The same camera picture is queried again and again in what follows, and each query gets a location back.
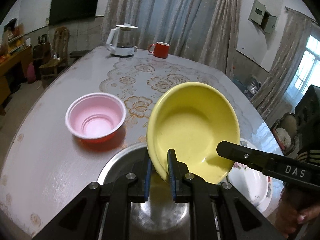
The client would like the stainless steel bowl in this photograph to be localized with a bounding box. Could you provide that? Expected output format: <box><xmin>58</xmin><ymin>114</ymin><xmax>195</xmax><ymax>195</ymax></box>
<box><xmin>97</xmin><ymin>143</ymin><xmax>190</xmax><ymax>239</ymax></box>

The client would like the red bowl pink inside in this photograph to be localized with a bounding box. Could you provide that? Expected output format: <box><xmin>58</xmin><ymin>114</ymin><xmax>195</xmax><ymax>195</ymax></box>
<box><xmin>65</xmin><ymin>93</ymin><xmax>126</xmax><ymax>143</ymax></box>

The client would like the yellow bowl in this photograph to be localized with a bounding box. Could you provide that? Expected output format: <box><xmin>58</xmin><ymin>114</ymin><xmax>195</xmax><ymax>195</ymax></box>
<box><xmin>146</xmin><ymin>82</ymin><xmax>240</xmax><ymax>184</ymax></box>

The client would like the right hand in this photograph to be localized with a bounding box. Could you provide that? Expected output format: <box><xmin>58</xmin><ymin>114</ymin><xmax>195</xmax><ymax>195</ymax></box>
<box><xmin>275</xmin><ymin>187</ymin><xmax>319</xmax><ymax>238</ymax></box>

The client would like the armchair with cushion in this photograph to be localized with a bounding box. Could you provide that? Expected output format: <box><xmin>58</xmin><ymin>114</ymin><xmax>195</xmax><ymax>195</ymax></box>
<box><xmin>271</xmin><ymin>112</ymin><xmax>297</xmax><ymax>156</ymax></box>

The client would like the white floral plate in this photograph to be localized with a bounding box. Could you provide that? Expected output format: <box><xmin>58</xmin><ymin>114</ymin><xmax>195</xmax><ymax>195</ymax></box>
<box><xmin>227</xmin><ymin>138</ymin><xmax>273</xmax><ymax>208</ymax></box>

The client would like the grey curtain right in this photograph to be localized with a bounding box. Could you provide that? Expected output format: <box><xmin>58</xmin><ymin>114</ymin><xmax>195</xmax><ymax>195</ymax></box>
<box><xmin>251</xmin><ymin>8</ymin><xmax>313</xmax><ymax>120</ymax></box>

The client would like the grey curtain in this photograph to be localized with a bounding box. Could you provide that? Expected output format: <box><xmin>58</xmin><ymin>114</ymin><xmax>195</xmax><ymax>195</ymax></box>
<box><xmin>100</xmin><ymin>0</ymin><xmax>241</xmax><ymax>76</ymax></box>
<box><xmin>251</xmin><ymin>8</ymin><xmax>313</xmax><ymax>120</ymax></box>

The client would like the lace floral table mat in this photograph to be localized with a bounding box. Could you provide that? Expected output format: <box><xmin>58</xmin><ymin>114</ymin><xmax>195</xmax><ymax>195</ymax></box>
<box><xmin>99</xmin><ymin>57</ymin><xmax>239</xmax><ymax>146</ymax></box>

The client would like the red mug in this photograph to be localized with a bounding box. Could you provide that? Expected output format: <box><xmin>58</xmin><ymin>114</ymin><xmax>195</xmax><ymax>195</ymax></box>
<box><xmin>148</xmin><ymin>42</ymin><xmax>170</xmax><ymax>59</ymax></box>

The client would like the white electric kettle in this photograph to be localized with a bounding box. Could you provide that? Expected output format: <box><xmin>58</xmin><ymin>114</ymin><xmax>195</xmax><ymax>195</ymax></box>
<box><xmin>105</xmin><ymin>23</ymin><xmax>137</xmax><ymax>57</ymax></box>

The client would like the wooden chair left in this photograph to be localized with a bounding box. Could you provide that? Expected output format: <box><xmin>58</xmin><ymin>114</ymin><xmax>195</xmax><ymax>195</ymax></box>
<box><xmin>39</xmin><ymin>26</ymin><xmax>70</xmax><ymax>89</ymax></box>

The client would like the grey curtain centre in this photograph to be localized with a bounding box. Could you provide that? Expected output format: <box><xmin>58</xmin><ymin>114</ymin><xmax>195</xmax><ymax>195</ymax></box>
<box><xmin>100</xmin><ymin>0</ymin><xmax>241</xmax><ymax>76</ymax></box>

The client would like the wooden shelf cabinet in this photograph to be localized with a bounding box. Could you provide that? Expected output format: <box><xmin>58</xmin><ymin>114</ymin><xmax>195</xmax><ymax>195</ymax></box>
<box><xmin>1</xmin><ymin>18</ymin><xmax>32</xmax><ymax>115</ymax></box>

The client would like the wall electrical box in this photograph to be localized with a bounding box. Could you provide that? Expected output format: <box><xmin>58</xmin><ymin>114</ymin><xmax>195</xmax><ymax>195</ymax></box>
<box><xmin>248</xmin><ymin>0</ymin><xmax>277</xmax><ymax>34</ymax></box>

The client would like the black wall television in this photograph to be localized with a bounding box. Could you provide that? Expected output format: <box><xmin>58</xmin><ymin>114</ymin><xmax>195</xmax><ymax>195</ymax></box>
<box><xmin>49</xmin><ymin>0</ymin><xmax>98</xmax><ymax>25</ymax></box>

